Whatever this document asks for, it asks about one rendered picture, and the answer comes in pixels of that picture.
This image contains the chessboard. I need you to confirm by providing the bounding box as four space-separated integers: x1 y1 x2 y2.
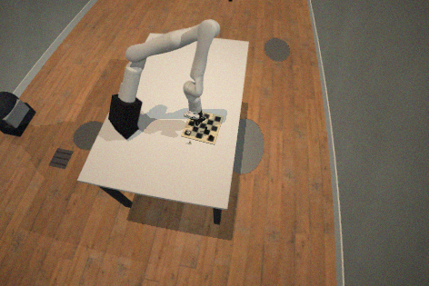
181 112 224 144

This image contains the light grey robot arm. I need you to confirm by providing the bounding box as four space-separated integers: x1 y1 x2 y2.
118 19 220 120

